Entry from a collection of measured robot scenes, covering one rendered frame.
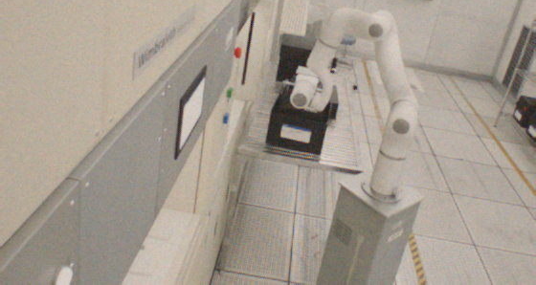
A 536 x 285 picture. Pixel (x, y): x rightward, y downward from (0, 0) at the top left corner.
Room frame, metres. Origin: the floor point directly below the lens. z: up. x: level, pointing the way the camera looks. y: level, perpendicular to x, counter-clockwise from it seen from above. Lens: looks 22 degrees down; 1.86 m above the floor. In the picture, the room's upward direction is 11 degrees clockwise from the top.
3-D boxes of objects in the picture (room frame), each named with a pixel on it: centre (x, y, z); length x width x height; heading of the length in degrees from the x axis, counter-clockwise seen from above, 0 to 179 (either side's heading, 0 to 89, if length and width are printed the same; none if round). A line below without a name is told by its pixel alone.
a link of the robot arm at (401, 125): (1.78, -0.42, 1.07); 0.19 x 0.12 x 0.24; 168
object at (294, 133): (2.14, -0.01, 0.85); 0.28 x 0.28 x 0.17; 87
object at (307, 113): (2.15, -0.01, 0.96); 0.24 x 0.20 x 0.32; 87
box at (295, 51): (3.00, 0.06, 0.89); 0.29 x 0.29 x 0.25; 4
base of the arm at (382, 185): (1.81, -0.43, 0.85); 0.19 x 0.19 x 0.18
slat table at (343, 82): (2.58, -0.03, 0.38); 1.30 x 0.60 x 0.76; 2
